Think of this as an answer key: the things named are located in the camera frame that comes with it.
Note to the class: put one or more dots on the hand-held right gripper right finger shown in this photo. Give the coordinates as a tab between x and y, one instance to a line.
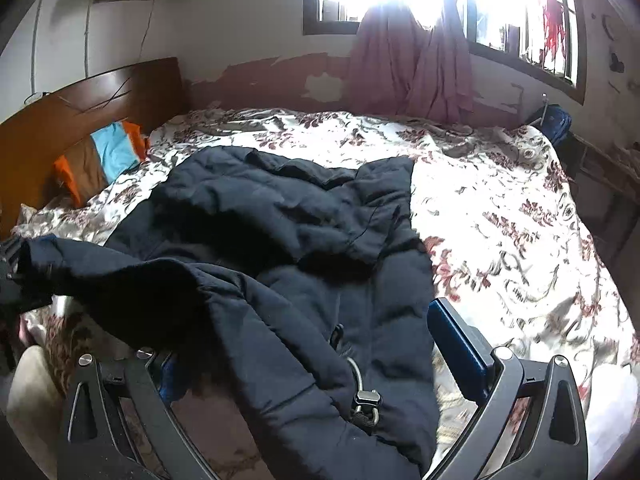
460	345

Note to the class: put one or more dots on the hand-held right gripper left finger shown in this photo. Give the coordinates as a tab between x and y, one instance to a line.
169	371

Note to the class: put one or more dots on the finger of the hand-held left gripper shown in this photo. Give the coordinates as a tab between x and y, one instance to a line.
12	256

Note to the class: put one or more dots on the dark navy padded jacket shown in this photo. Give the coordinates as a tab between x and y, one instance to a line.
250	260

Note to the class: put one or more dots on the red hanging clothes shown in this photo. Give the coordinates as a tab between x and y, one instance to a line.
552	25

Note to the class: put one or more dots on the cream fleece blanket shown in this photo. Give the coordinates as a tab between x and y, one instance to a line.
30	400

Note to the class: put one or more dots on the floral bed quilt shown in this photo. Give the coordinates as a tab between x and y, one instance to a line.
500	235

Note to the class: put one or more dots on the wooden headboard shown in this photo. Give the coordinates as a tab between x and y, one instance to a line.
50	125

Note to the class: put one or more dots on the orange brown blue pillow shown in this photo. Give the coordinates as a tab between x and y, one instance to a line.
110	150

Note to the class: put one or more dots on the wooden side table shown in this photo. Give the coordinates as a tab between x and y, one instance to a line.
605	180

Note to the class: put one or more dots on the blue bag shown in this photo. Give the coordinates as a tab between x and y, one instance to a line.
556	122

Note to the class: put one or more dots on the pink curtain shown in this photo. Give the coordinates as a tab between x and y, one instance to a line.
380	70
445	75

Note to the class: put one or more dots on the dark framed window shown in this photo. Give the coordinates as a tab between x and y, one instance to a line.
310	10

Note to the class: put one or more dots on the white wall pipe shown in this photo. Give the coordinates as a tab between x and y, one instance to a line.
88	40
34	50

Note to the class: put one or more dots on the dark heart wall sticker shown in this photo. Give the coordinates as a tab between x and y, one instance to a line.
616	62

